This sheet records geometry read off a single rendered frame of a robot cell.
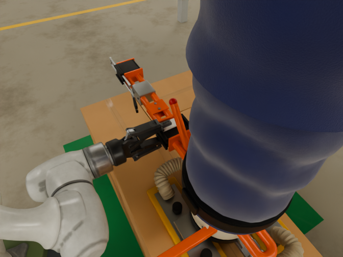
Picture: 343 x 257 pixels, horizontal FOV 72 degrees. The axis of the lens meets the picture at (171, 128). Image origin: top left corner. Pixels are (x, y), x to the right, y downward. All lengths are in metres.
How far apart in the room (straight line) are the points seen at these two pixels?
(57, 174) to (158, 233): 0.31
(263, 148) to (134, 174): 0.57
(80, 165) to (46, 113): 2.17
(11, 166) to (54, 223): 1.96
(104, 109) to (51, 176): 1.21
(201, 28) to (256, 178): 0.20
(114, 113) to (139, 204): 1.09
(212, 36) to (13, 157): 2.40
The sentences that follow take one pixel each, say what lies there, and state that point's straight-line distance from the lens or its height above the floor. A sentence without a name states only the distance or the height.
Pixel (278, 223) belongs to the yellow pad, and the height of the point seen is 1.09.
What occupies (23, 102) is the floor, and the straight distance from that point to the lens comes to 3.05.
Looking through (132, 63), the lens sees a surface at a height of 1.23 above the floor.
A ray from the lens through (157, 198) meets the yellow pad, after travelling 0.73.
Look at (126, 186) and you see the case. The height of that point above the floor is 1.07.
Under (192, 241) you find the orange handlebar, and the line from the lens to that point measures 0.57.
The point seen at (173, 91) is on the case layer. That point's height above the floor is 0.54.
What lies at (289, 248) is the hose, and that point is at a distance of 0.69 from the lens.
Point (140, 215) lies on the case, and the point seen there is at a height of 1.07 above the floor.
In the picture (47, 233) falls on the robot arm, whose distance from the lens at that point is 0.55.
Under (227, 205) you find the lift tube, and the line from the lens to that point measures 0.41.
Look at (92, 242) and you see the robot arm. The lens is 0.54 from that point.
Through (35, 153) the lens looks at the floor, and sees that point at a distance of 2.47.
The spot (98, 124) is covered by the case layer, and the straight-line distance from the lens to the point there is 1.71.
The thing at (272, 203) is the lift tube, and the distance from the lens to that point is 0.43.
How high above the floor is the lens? 1.76
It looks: 49 degrees down
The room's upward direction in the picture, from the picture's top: straight up
